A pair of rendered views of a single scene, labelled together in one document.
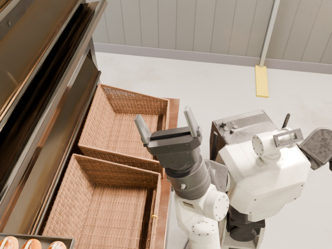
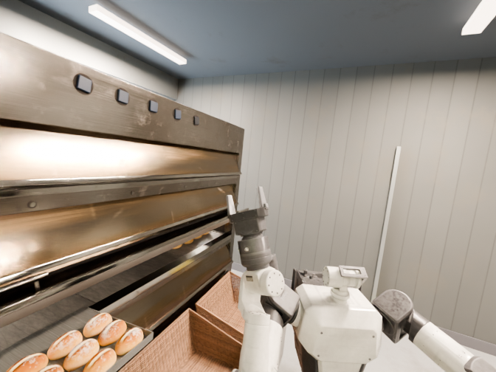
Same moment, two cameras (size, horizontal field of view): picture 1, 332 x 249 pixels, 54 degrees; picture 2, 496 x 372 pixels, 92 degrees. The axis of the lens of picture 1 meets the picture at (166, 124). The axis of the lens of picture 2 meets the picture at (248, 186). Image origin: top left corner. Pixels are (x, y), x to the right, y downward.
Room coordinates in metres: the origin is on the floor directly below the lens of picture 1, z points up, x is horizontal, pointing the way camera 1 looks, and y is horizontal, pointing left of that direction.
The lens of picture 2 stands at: (-0.21, -0.19, 1.85)
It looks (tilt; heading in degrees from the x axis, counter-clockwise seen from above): 6 degrees down; 16
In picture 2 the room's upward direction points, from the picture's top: 6 degrees clockwise
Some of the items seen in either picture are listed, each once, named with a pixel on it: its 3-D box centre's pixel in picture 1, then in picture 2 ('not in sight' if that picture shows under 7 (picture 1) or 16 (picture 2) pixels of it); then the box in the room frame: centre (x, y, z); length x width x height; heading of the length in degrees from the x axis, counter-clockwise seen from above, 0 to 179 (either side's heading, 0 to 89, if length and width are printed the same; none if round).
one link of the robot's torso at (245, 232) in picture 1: (242, 201); not in sight; (0.72, -0.32, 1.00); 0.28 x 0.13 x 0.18; 174
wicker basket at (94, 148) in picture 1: (129, 128); (240, 309); (1.42, 0.23, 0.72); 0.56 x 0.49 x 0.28; 176
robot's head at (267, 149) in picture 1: (271, 144); (339, 280); (0.63, -0.31, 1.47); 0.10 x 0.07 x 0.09; 108
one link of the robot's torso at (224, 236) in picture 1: (235, 240); not in sight; (0.65, -0.31, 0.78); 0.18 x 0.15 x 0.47; 84
